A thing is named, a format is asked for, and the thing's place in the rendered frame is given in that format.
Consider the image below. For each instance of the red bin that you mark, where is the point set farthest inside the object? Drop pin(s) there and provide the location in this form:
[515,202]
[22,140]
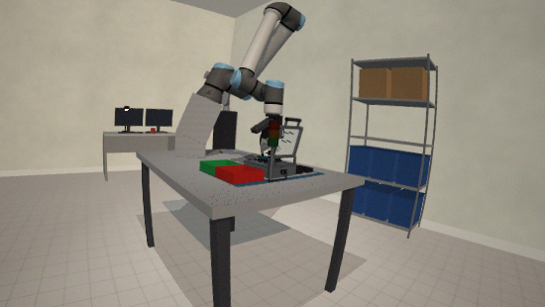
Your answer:
[236,174]

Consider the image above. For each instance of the green bin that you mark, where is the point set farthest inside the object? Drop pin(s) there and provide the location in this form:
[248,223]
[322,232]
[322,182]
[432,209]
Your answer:
[208,166]

